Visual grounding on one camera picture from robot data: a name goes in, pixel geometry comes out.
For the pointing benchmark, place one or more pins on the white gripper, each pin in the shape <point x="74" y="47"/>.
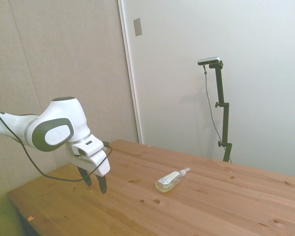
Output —
<point x="101" y="164"/>

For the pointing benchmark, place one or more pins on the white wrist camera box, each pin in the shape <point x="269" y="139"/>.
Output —
<point x="89" y="147"/>

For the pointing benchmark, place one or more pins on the white door frame trim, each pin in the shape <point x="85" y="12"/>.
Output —
<point x="131" y="73"/>

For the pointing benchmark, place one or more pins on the clear sanitizer spray bottle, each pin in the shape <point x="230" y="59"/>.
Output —
<point x="168" y="182"/>

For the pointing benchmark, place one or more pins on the silver exterior camera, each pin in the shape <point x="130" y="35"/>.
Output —
<point x="209" y="60"/>

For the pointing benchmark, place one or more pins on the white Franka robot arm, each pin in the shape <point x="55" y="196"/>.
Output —
<point x="51" y="115"/>

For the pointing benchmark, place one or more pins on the grey wall plate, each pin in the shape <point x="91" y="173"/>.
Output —
<point x="137" y="27"/>

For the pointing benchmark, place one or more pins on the black camera stand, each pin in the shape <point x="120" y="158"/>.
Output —
<point x="223" y="115"/>

